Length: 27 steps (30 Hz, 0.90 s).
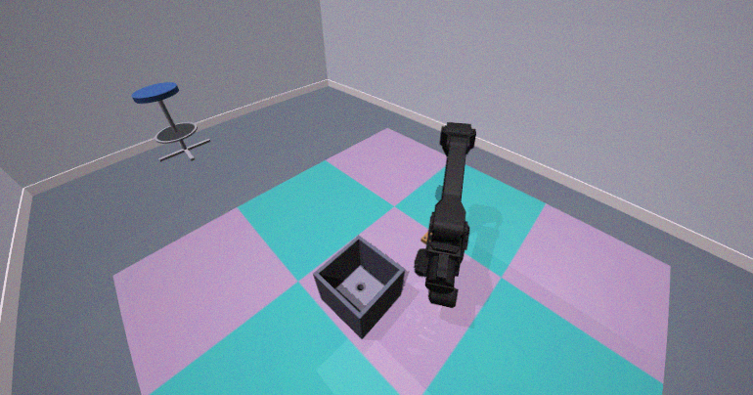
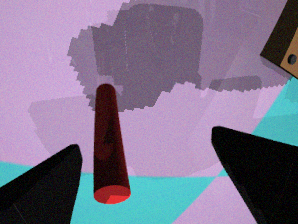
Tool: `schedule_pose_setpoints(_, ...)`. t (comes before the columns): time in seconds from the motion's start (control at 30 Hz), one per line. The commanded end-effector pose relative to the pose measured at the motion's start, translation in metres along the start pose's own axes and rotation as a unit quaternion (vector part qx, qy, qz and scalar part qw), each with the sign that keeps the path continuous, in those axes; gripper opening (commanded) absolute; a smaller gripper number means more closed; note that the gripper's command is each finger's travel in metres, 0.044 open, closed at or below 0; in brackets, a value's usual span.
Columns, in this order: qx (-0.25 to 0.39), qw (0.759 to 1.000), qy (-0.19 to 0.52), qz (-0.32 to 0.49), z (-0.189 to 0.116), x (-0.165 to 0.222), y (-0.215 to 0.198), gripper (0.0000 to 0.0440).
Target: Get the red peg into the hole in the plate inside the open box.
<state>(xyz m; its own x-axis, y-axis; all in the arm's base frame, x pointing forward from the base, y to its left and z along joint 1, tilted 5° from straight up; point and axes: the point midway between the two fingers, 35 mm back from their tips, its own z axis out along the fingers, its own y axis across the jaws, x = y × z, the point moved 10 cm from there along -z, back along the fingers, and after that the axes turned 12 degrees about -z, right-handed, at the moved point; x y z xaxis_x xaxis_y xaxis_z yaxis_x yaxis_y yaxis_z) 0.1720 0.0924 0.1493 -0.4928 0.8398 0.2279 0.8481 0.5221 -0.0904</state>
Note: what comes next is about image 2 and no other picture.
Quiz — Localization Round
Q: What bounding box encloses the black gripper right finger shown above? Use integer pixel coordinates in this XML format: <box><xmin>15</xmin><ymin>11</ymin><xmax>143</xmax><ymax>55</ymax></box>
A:
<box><xmin>212</xmin><ymin>127</ymin><xmax>298</xmax><ymax>224</ymax></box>

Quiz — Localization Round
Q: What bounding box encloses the red peg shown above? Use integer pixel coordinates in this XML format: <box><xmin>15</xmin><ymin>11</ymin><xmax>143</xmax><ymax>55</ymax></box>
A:
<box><xmin>93</xmin><ymin>84</ymin><xmax>132</xmax><ymax>204</ymax></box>

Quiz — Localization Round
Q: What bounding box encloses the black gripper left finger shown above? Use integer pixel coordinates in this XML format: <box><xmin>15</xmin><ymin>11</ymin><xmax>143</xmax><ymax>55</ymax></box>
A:
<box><xmin>0</xmin><ymin>144</ymin><xmax>82</xmax><ymax>224</ymax></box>

